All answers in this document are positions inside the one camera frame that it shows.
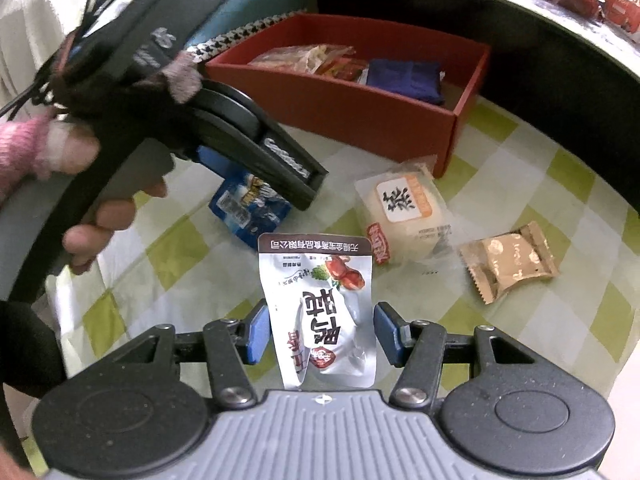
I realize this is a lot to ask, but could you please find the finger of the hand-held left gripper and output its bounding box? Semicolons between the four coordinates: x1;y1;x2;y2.
220;84;329;212
196;145;240;178

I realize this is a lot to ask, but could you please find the black cable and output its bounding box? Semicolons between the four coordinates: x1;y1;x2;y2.
0;0;146;116

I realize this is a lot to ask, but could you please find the person's left hand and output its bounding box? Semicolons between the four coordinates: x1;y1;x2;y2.
0;54;203;275

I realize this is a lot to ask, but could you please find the red cardboard box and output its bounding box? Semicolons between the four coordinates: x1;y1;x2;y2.
205;12;492;180

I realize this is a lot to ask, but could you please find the wrapped bread orange label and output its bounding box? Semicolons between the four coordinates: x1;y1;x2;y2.
354;162;458;268

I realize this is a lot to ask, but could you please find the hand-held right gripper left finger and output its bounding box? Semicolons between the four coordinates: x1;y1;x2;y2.
107;299;271;409

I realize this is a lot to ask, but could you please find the green checked tablecloth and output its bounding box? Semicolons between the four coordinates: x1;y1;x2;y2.
45;95;640;480

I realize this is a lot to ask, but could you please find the gold cookie packet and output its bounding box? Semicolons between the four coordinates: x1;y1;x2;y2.
459;221;560;306

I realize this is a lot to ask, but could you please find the silver white snack packet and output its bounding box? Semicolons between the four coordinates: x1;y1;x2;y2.
257;232;377;391

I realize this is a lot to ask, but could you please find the white blanket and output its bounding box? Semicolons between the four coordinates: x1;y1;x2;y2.
0;0;151;126

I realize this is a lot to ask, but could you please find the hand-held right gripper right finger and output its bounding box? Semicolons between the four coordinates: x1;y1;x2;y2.
372;301;538;409

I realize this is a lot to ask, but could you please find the dark blue snack packet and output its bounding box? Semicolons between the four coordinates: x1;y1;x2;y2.
365;58;446;107

